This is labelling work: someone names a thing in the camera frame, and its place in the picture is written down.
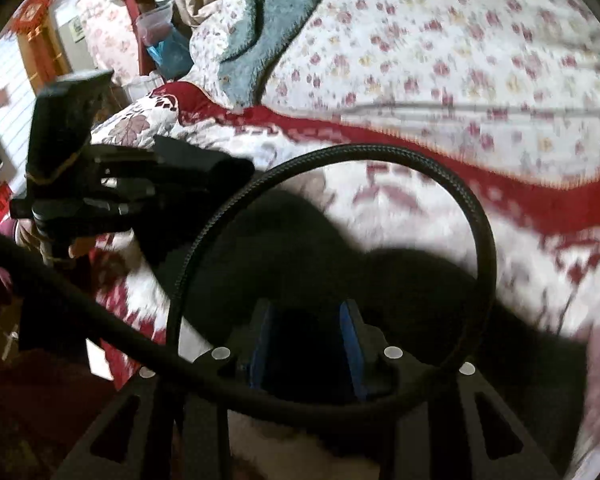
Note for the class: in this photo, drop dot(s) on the teal fleece garment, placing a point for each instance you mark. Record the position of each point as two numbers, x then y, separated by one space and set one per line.
258 39

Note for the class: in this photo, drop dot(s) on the white floral quilt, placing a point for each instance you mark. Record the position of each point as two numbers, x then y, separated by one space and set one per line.
509 84

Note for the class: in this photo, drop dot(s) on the red white floral blanket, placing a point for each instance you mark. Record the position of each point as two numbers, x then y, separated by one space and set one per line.
547 233

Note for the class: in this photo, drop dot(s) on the wooden cabinet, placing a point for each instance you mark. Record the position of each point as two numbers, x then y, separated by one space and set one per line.
41 51

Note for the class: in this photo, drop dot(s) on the black pants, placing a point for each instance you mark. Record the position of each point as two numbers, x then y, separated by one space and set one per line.
284 250

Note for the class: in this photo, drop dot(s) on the blue plastic bag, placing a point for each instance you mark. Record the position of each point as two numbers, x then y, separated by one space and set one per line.
171 55

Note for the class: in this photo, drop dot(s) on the left hand white glove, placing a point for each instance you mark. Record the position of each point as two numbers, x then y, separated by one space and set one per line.
31 239

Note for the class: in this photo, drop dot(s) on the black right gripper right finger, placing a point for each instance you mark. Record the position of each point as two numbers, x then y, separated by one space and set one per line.
418 418

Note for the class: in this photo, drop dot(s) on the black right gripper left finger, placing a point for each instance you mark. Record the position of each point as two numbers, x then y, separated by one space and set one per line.
179 417

